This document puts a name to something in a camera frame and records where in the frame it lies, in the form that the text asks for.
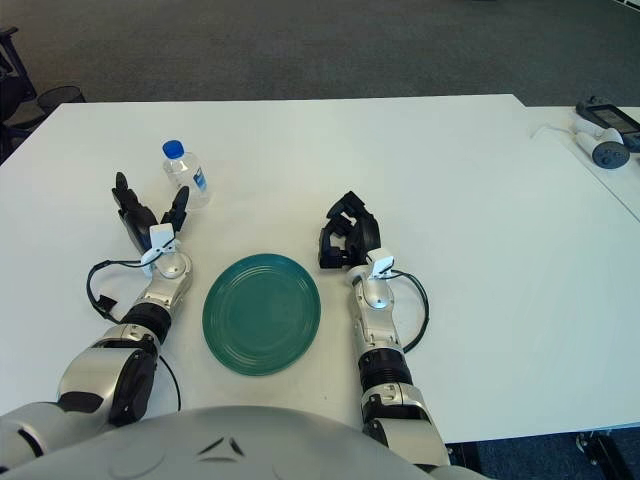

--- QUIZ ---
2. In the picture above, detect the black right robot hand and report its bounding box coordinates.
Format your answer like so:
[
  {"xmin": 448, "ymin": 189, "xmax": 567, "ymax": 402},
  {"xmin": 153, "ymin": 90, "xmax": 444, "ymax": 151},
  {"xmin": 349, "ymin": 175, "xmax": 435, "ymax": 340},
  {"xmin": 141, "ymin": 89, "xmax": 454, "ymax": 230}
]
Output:
[{"xmin": 316, "ymin": 190, "xmax": 384, "ymax": 271}]

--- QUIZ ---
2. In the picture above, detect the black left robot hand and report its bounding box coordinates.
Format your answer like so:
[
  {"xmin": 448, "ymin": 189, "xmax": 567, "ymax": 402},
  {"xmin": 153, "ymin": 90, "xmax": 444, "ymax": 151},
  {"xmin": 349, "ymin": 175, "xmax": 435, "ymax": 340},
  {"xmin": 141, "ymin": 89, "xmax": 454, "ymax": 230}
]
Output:
[{"xmin": 110, "ymin": 172, "xmax": 191, "ymax": 256}]

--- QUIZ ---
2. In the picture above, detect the clear bottle with blue cap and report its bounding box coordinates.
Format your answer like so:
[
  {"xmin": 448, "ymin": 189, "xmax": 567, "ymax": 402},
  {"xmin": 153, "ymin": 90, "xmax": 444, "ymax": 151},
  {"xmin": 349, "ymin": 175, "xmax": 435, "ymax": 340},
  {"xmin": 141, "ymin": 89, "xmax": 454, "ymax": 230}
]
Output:
[{"xmin": 161, "ymin": 140, "xmax": 212, "ymax": 210}]

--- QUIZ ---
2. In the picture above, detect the green round plate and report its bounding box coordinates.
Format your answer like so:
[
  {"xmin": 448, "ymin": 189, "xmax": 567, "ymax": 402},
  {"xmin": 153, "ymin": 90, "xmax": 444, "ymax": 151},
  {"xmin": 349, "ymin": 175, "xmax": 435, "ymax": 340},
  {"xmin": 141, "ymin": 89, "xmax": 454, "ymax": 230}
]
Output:
[{"xmin": 202, "ymin": 253, "xmax": 322, "ymax": 376}]

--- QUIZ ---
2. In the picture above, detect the white left wrist connector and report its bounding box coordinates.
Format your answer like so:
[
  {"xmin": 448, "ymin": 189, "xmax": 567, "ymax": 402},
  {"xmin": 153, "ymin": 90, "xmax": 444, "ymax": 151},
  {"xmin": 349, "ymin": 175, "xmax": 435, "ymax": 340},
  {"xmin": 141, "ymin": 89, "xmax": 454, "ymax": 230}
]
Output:
[{"xmin": 140, "ymin": 223, "xmax": 177, "ymax": 277}]

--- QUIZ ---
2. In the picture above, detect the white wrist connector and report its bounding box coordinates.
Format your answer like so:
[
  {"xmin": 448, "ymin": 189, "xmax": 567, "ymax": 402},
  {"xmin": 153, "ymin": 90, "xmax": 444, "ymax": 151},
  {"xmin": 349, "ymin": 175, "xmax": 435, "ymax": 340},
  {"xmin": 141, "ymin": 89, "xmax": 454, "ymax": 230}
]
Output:
[
  {"xmin": 140, "ymin": 223, "xmax": 177, "ymax": 277},
  {"xmin": 369, "ymin": 255, "xmax": 395, "ymax": 279}
]

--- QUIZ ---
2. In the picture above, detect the white right wrist connector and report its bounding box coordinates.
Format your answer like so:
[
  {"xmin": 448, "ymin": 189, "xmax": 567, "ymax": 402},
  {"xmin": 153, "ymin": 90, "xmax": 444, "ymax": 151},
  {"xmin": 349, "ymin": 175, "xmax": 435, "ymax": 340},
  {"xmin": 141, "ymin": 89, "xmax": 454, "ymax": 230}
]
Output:
[{"xmin": 369, "ymin": 255, "xmax": 395, "ymax": 279}]

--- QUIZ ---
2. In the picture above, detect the black mesh waste bin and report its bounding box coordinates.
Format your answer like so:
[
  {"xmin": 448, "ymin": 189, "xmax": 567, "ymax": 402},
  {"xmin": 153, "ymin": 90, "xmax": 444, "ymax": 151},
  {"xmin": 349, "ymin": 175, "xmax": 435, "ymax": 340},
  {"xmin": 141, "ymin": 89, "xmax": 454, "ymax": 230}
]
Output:
[{"xmin": 37, "ymin": 85, "xmax": 86, "ymax": 121}]

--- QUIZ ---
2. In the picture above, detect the black office chair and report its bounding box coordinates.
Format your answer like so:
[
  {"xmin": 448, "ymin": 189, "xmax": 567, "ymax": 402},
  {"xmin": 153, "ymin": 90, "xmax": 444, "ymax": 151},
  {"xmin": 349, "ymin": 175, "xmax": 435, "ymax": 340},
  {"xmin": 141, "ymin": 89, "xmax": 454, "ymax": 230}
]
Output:
[{"xmin": 0, "ymin": 27, "xmax": 39, "ymax": 161}]

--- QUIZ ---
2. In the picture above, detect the silver robot torso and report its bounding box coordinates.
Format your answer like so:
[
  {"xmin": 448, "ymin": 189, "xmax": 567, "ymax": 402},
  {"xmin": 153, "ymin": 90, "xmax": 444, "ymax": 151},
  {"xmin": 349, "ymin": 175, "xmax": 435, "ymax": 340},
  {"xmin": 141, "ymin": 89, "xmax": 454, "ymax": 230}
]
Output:
[{"xmin": 0, "ymin": 405, "xmax": 489, "ymax": 480}]

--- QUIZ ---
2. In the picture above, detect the white and grey controller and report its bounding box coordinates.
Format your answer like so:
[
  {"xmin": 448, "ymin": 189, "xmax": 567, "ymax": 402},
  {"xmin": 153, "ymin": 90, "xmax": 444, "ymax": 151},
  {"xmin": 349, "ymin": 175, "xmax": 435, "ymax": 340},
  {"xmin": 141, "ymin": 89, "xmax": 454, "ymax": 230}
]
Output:
[{"xmin": 571, "ymin": 118, "xmax": 630, "ymax": 171}]

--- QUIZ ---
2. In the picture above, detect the dark handheld console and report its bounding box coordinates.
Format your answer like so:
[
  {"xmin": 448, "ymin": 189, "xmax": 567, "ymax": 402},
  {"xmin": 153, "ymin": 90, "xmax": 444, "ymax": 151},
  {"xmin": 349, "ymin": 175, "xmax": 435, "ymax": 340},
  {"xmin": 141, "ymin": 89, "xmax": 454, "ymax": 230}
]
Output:
[{"xmin": 575, "ymin": 95, "xmax": 640, "ymax": 149}]

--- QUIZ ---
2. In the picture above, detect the table leg caster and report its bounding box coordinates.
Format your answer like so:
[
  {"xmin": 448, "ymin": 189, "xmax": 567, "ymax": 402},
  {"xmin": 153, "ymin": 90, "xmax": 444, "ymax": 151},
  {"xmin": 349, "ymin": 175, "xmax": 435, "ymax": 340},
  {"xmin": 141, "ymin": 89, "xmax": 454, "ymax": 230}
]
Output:
[{"xmin": 574, "ymin": 430, "xmax": 631, "ymax": 480}]

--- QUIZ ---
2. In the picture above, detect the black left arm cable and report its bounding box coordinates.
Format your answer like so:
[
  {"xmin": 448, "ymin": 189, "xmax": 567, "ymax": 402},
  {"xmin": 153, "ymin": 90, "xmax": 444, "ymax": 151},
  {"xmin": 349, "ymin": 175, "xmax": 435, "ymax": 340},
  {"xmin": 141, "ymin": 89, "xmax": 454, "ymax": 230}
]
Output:
[{"xmin": 86, "ymin": 257, "xmax": 182, "ymax": 414}]

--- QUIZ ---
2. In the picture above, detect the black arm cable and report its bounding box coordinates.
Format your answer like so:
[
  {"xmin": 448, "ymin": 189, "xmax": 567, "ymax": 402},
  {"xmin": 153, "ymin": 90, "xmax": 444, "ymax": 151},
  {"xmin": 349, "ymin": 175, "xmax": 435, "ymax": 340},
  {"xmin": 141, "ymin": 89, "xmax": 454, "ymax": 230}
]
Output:
[
  {"xmin": 392, "ymin": 269, "xmax": 431, "ymax": 354},
  {"xmin": 86, "ymin": 257, "xmax": 182, "ymax": 414}
]

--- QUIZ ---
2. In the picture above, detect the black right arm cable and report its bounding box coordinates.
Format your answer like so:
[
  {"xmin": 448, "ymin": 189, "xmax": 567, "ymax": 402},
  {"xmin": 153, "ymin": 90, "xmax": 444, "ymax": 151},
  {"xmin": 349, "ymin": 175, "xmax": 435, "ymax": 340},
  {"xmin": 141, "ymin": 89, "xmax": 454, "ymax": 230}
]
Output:
[{"xmin": 392, "ymin": 269, "xmax": 431, "ymax": 354}]

